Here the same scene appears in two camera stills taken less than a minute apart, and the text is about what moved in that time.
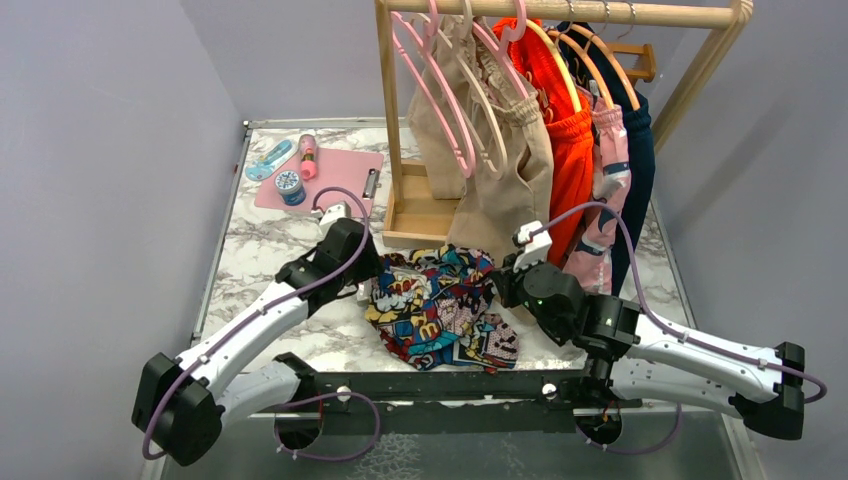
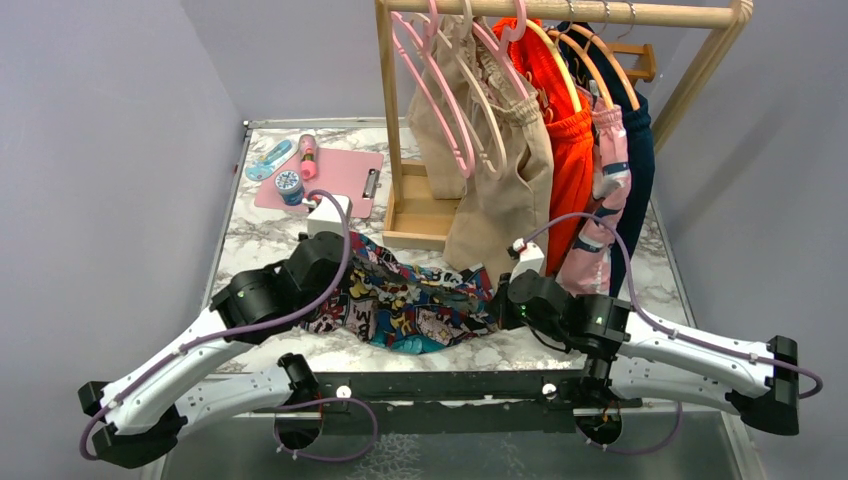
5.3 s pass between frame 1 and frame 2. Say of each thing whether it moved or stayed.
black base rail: stayed
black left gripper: moved
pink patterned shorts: stayed
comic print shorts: moved
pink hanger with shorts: stayed
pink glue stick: stayed
